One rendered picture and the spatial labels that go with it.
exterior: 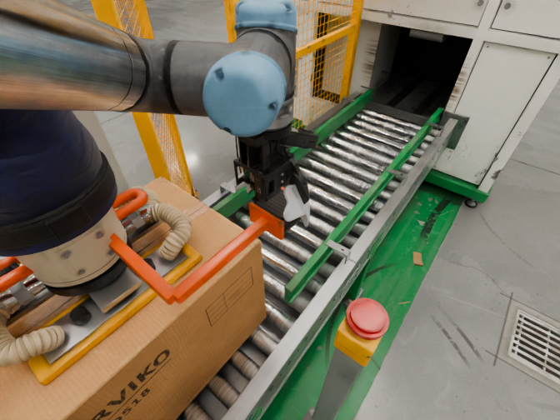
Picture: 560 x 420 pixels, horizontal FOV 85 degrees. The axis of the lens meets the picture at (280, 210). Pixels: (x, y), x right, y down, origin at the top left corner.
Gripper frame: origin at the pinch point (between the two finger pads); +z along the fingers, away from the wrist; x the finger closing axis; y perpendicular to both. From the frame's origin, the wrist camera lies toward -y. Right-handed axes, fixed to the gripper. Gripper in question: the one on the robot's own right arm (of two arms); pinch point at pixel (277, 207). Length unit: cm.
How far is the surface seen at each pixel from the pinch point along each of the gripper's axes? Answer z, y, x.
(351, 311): 4.9, 7.5, 22.1
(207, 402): 60, 29, -3
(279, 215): -1.5, 2.7, 2.6
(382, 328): 4.9, 6.9, 27.4
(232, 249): -0.1, 13.4, 0.7
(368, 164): 55, -99, -20
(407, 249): 109, -108, 14
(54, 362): 12.0, 44.0, -12.9
